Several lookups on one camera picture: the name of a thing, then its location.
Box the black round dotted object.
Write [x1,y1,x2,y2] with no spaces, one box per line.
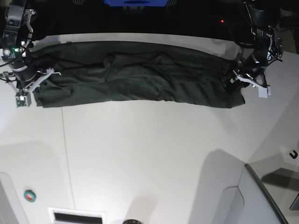
[123,219,142,224]

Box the white tray with black slot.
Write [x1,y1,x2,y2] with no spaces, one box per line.
[48,207,107,224]

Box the blue plastic bin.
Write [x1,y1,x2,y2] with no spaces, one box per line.
[104,0,168,7]

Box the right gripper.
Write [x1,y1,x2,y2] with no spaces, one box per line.
[0,66,61,97]

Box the green red tape roll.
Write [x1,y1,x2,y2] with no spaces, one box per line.
[24,189,36,203]

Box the dark green t-shirt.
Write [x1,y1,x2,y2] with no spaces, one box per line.
[28,41,245,109]

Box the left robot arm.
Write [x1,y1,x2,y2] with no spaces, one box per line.
[233,0,283,98]

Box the black U-shaped clip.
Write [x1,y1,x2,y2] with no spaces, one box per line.
[289,150,299,159]

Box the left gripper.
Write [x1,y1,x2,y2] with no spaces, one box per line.
[231,53,269,89]

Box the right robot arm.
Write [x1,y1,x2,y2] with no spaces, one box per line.
[0,0,59,101]

